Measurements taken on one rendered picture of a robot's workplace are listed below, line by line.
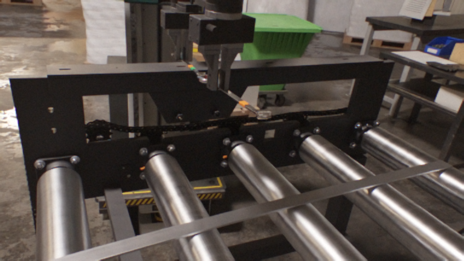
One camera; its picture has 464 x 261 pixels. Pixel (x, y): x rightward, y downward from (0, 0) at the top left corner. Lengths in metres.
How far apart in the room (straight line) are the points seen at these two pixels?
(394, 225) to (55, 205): 0.89
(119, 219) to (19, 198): 1.60
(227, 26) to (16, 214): 2.04
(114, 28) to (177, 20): 3.42
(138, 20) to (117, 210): 1.07
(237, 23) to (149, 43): 1.29
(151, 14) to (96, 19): 2.67
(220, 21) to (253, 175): 0.56
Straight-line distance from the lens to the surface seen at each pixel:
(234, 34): 0.80
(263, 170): 1.17
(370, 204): 1.22
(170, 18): 1.24
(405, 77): 4.38
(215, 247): 0.88
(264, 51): 3.81
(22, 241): 2.39
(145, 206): 2.08
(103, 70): 1.16
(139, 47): 2.01
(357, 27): 7.95
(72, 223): 0.97
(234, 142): 1.34
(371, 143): 1.60
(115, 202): 1.23
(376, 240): 2.57
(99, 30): 4.69
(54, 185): 1.11
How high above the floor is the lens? 1.52
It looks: 27 degrees down
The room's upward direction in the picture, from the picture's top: 5 degrees clockwise
